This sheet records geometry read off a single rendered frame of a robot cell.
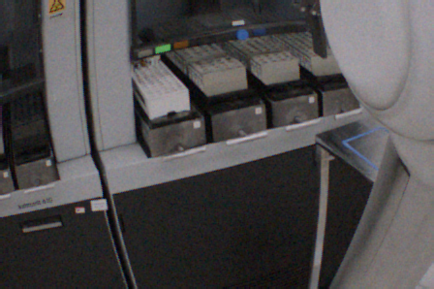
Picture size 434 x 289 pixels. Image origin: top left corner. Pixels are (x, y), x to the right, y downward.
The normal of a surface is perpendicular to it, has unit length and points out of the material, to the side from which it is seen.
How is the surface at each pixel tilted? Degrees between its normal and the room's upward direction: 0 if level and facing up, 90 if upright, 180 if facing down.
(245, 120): 90
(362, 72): 81
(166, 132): 90
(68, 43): 90
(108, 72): 90
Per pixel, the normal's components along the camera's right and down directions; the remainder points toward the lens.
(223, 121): 0.36, 0.40
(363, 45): -0.96, 0.10
